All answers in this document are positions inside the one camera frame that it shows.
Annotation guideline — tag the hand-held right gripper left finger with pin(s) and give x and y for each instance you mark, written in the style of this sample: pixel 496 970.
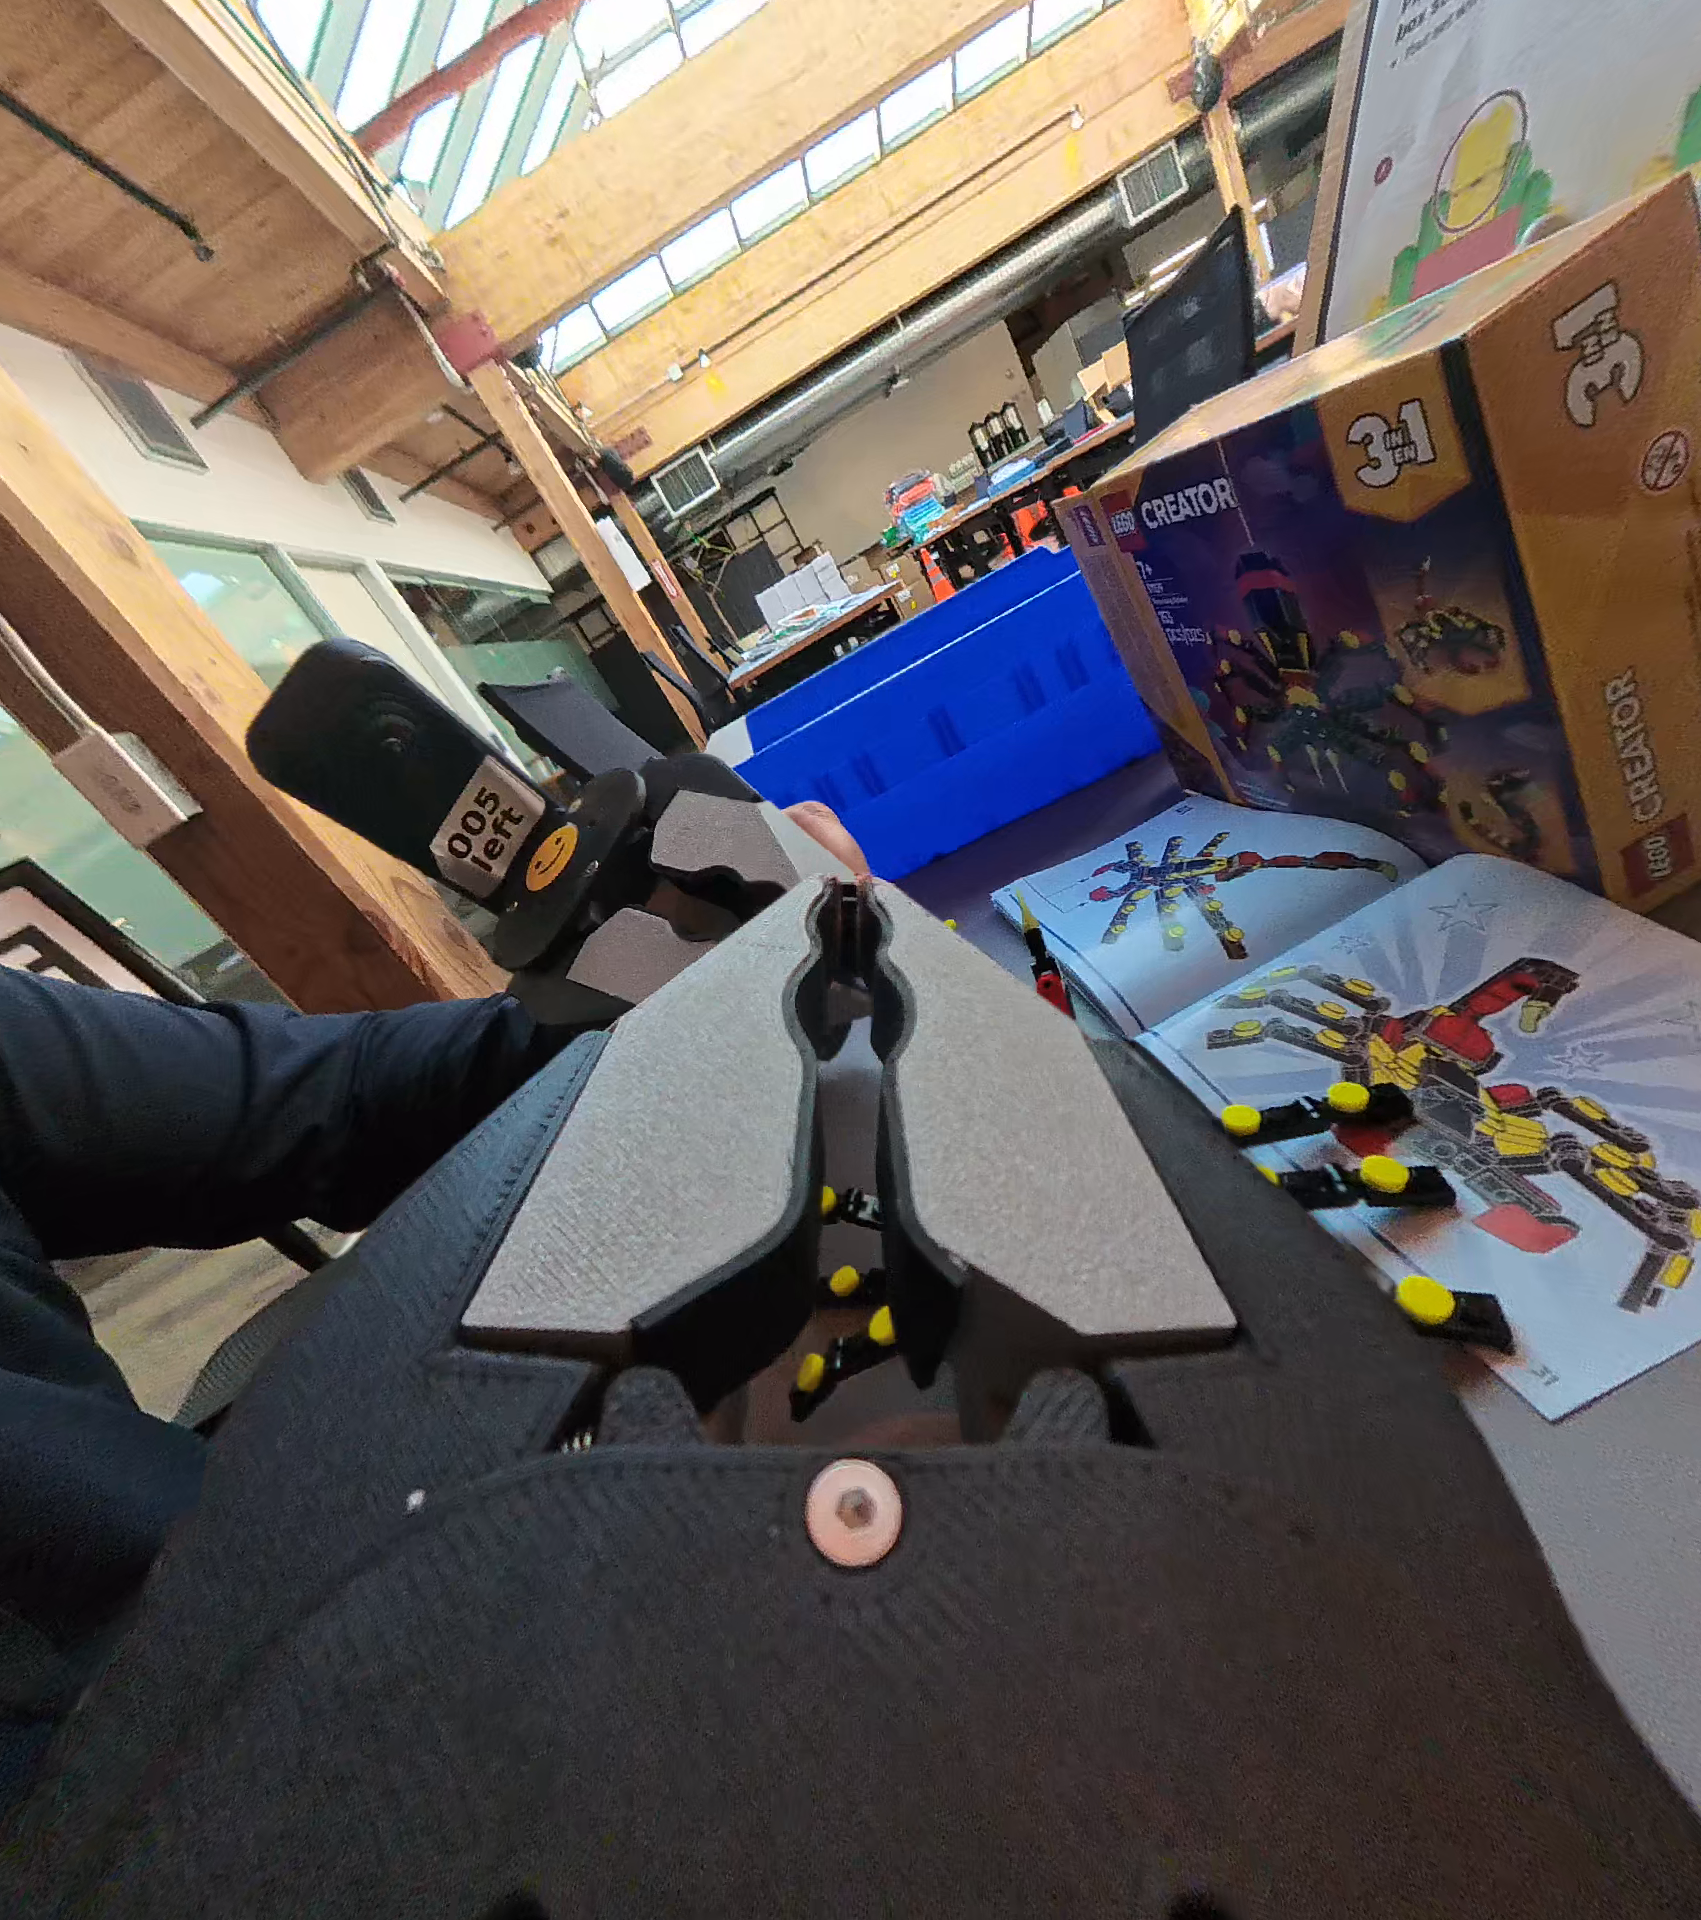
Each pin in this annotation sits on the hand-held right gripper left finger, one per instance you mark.
pixel 640 1187

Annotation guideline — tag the black framed marker sign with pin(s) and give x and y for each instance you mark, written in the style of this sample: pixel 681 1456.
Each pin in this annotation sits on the black framed marker sign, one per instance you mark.
pixel 42 923

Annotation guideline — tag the person's left hand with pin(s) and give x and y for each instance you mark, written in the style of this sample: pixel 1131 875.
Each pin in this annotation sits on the person's left hand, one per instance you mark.
pixel 827 843

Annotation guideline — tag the black mesh office chair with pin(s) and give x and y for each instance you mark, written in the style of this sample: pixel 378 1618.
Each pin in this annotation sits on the black mesh office chair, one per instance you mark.
pixel 1192 330

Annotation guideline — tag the stack of white boxes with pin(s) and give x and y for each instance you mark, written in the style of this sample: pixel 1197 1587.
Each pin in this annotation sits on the stack of white boxes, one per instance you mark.
pixel 801 589

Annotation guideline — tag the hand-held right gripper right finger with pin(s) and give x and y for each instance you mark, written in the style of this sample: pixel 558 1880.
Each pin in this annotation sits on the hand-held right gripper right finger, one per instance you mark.
pixel 1059 1187

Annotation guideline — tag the spider cover instruction booklet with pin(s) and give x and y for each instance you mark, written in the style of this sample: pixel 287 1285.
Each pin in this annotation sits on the spider cover instruction booklet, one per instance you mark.
pixel 1241 962

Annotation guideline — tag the person's left forearm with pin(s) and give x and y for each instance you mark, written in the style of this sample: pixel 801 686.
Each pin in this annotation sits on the person's left forearm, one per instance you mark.
pixel 190 1081

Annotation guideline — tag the open lego instruction booklet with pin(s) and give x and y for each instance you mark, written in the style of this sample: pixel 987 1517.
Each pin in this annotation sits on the open lego instruction booklet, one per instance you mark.
pixel 1661 976

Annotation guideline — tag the grey electrical junction box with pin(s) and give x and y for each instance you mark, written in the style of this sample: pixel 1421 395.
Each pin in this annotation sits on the grey electrical junction box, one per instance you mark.
pixel 131 789

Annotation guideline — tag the purple yellow lego box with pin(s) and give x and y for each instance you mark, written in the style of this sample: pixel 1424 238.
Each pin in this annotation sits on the purple yellow lego box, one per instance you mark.
pixel 1389 631

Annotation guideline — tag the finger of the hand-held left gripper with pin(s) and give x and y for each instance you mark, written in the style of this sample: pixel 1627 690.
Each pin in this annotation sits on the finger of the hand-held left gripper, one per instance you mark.
pixel 640 962
pixel 729 843

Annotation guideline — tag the wooden clipboard instruction sheet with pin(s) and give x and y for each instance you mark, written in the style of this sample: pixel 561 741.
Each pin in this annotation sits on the wooden clipboard instruction sheet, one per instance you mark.
pixel 1539 150

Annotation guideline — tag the black red lego tail spike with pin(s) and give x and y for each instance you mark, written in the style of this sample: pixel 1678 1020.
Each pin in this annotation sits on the black red lego tail spike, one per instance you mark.
pixel 1044 962

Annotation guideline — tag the person's torso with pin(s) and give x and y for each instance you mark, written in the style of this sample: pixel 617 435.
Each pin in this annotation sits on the person's torso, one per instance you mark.
pixel 9 1502

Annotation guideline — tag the stack of colourful cloths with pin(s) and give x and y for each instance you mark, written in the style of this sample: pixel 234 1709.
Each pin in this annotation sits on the stack of colourful cloths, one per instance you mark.
pixel 913 509

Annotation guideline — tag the blue plastic bin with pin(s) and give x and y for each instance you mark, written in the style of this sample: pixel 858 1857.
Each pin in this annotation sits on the blue plastic bin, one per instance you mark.
pixel 968 707

